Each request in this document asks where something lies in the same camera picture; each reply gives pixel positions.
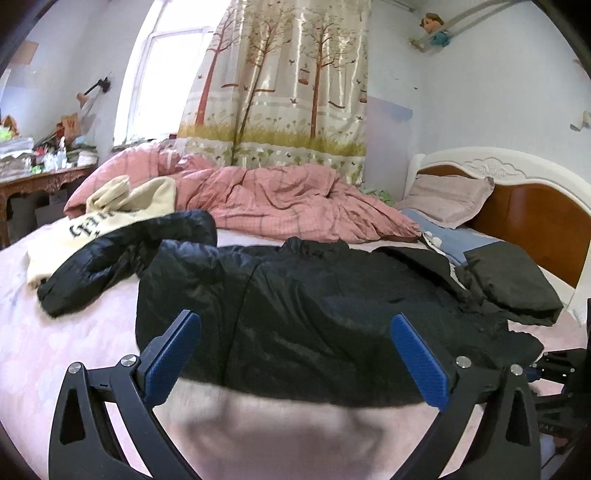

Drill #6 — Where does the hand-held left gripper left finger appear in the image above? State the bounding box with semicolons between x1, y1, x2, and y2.
48;310;204;480

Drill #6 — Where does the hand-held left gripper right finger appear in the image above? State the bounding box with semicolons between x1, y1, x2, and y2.
390;313;541;480

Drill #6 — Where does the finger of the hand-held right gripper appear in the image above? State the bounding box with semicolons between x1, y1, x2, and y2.
526;350;589;384

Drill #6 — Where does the black puffer jacket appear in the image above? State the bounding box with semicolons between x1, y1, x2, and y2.
37;210;546;407

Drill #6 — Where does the dark folded garment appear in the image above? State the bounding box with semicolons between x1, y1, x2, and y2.
455;240;565;328

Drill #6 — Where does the blue pillow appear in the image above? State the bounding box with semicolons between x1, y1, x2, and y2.
399;208;504;268

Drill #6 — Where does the bed with pink sheet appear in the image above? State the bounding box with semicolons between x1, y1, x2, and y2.
0;217;591;480

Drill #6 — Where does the white and wooden headboard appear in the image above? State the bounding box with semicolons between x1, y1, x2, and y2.
406;147;591;319

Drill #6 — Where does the pink pillow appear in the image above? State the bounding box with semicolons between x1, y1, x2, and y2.
394;174;496;230

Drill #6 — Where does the cream printed sweater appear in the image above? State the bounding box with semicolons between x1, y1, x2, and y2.
25;176;178;289

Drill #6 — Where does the green patterned cloth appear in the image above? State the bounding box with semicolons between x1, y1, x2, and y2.
365;187;396;206

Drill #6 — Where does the pink checked quilt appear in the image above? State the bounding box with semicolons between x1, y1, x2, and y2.
64;141;421;244

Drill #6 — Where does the carved wooden desk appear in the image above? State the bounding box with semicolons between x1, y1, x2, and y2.
0;164;98;250

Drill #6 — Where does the pile of desk clutter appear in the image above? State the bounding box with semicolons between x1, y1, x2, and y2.
0;113;100;178

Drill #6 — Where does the window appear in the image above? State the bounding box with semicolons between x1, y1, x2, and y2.
113;23;218;148

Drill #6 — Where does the tree-print curtain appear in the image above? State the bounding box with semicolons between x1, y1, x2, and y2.
178;0;372;188

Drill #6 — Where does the wall-mounted lamp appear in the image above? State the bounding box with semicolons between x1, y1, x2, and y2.
76;76;112;109

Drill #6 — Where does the wall doll figure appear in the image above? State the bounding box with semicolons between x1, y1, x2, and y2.
409;13;453;54

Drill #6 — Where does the cardboard wall patch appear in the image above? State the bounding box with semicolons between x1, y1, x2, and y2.
9;41;40;66

